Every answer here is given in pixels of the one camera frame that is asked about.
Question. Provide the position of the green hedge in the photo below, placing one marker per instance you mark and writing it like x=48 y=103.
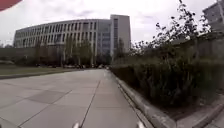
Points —
x=166 y=78

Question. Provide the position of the curved pale building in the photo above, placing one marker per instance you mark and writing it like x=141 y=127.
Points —
x=73 y=31

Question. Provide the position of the stone kerb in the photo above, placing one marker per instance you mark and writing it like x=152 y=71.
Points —
x=143 y=106
x=200 y=116

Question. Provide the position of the grass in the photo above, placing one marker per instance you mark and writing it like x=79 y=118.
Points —
x=26 y=70

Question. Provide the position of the row of trees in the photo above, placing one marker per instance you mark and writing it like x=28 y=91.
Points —
x=76 y=53

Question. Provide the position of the grey wall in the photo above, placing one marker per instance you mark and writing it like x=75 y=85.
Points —
x=211 y=46

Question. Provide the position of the robot's own part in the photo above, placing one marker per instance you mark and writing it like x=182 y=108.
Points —
x=76 y=125

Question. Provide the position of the red flag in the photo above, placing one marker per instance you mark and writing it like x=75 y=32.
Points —
x=6 y=2

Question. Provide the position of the grey building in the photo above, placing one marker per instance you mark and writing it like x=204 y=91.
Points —
x=215 y=15

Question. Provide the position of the grey paved path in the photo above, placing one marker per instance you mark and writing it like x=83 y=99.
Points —
x=66 y=103

